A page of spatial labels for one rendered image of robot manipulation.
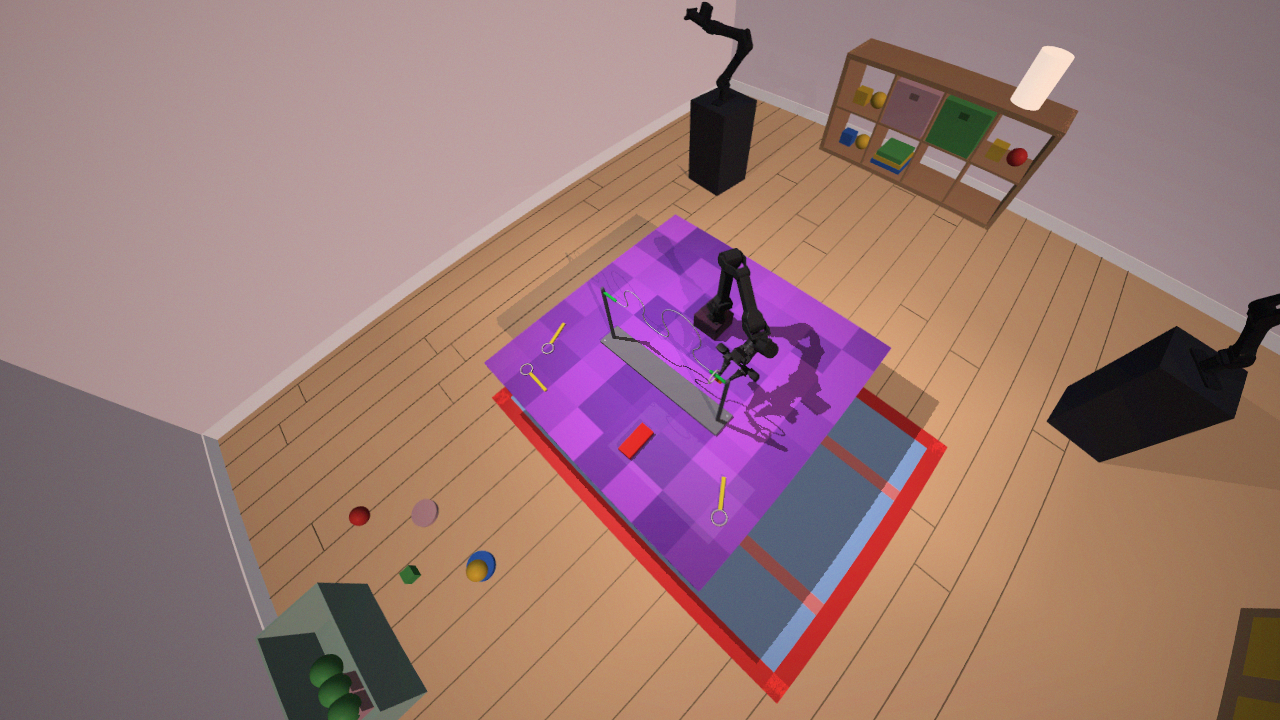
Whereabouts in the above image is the red rectangular block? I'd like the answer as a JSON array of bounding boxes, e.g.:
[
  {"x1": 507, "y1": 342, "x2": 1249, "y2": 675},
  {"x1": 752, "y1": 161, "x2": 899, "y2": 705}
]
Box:
[{"x1": 618, "y1": 423, "x2": 654, "y2": 459}]

